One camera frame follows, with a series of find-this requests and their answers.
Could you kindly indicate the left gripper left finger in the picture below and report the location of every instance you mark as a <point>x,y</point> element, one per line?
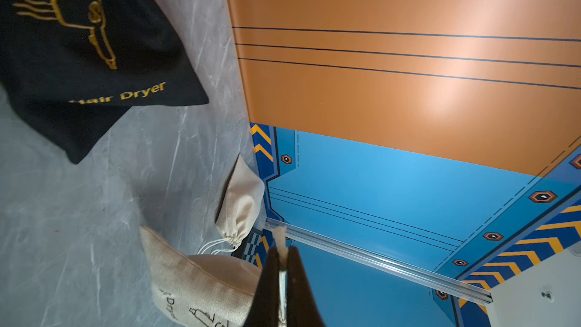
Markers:
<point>265,306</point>

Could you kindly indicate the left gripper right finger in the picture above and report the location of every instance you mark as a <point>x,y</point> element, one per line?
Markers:
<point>302,310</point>

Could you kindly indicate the beige cloth bag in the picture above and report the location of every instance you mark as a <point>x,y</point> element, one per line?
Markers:
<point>202,289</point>
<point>240,208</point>

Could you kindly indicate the black drawstring dryer bag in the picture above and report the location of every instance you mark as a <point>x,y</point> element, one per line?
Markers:
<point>73,68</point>

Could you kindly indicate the black white checkerboard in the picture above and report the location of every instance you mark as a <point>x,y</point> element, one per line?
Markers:
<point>254,248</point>

